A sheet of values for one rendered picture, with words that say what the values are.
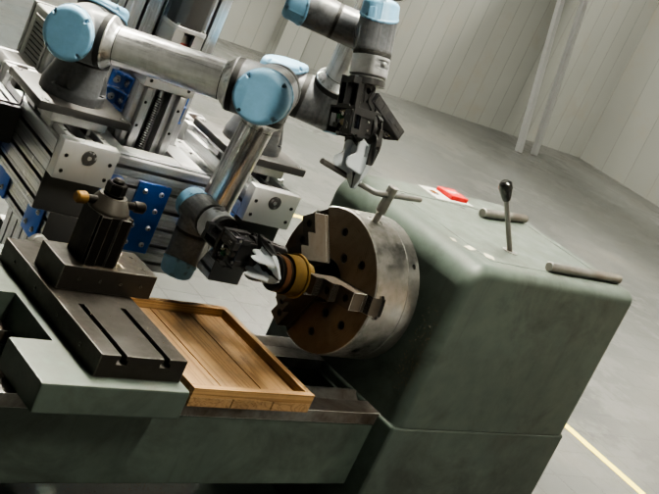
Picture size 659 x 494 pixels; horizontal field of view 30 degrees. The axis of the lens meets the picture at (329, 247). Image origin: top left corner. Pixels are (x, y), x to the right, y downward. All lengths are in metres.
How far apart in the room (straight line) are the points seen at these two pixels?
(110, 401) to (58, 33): 0.85
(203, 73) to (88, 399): 0.79
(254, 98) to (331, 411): 0.66
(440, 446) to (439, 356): 0.26
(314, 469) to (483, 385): 0.42
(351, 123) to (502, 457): 0.98
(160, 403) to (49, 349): 0.21
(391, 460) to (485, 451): 0.29
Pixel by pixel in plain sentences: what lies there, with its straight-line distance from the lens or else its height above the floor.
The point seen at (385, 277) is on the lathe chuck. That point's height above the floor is 1.16.
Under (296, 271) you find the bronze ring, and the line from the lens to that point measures 2.47.
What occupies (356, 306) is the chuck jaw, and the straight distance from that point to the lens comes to 2.47.
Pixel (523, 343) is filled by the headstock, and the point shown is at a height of 1.10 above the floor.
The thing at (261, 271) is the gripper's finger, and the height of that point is 1.07.
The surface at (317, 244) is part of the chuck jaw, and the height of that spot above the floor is 1.14.
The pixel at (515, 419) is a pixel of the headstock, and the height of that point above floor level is 0.90.
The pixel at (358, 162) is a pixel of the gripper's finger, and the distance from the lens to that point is 2.37.
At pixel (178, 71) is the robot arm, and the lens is 2.58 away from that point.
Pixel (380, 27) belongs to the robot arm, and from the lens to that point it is 2.38.
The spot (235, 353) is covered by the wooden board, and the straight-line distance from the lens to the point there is 2.55.
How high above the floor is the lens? 1.83
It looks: 15 degrees down
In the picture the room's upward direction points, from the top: 25 degrees clockwise
